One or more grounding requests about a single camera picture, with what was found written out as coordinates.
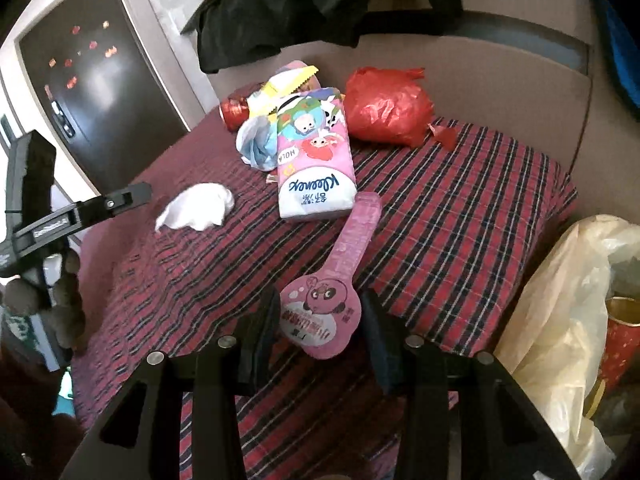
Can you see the pink panda snack wrapper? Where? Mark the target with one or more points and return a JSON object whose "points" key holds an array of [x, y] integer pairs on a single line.
{"points": [[321, 311]]}

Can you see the Kleenex tissue pack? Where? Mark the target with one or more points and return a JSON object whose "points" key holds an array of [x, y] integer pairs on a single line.
{"points": [[316, 175]]}

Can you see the yellow snack wrapper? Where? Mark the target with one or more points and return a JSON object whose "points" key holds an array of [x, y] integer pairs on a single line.
{"points": [[271, 94]]}

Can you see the red plastic bag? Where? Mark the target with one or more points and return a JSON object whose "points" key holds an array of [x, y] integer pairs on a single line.
{"points": [[386, 106]]}

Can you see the blue hanging towel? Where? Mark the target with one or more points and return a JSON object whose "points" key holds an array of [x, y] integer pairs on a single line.
{"points": [[621, 54]]}

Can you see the black refrigerator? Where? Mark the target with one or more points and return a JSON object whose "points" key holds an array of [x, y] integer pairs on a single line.
{"points": [[98, 90]]}

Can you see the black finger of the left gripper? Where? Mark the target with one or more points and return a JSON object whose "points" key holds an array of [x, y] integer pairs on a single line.
{"points": [[108, 206]]}

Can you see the crushed red can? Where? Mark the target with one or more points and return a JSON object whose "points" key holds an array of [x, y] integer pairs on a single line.
{"points": [[234, 111]]}

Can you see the red plaid tablecloth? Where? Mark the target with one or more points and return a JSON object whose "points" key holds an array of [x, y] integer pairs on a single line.
{"points": [[155, 383]]}

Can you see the white blue mask tissue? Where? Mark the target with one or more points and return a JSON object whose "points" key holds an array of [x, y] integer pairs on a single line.
{"points": [[256, 141]]}

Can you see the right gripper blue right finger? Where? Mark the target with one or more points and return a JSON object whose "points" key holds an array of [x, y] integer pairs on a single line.
{"points": [[387, 344]]}

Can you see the pink purple sponge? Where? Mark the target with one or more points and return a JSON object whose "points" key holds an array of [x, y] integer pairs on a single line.
{"points": [[311, 84]]}

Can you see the tall red drink can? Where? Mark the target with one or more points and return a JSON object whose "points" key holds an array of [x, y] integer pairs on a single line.
{"points": [[621, 343]]}

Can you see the black hanging cloth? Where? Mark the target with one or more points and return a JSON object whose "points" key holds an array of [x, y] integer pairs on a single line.
{"points": [[231, 33]]}

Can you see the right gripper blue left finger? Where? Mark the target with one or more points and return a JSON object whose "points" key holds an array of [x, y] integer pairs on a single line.
{"points": [[257, 332]]}

